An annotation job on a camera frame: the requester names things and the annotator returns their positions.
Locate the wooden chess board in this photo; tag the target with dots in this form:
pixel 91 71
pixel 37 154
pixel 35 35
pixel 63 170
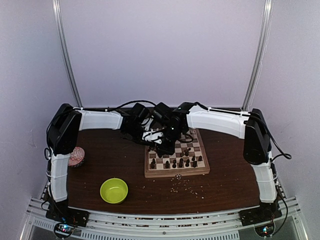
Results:
pixel 197 149

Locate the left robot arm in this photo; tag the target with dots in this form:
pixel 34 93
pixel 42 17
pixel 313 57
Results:
pixel 62 135

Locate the dark knight piece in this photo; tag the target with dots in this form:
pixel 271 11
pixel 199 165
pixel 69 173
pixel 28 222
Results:
pixel 194 164

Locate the pile of dark chess pieces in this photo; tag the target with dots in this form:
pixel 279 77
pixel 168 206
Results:
pixel 185 152

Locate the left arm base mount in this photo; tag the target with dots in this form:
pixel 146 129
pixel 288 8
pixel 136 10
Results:
pixel 65 225

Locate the aluminium frame post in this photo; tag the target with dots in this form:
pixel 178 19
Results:
pixel 261 47
pixel 56 4

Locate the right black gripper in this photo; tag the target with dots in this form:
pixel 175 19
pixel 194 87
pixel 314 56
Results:
pixel 163 150

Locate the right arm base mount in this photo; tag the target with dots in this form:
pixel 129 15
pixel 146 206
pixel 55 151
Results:
pixel 262 218

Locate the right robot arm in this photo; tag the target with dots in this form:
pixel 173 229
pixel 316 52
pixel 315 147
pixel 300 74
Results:
pixel 248 126

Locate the left aluminium frame post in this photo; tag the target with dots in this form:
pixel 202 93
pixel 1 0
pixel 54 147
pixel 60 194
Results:
pixel 56 4

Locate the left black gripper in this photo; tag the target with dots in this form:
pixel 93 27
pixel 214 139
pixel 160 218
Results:
pixel 146 143

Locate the green plastic bowl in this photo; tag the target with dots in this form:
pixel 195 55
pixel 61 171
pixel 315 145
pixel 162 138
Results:
pixel 114 191

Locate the right aluminium frame post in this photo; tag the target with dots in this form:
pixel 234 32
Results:
pixel 261 47

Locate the dark queen piece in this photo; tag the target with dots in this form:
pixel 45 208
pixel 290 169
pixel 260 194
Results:
pixel 167 165

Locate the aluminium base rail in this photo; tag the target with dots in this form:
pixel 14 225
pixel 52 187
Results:
pixel 221 225

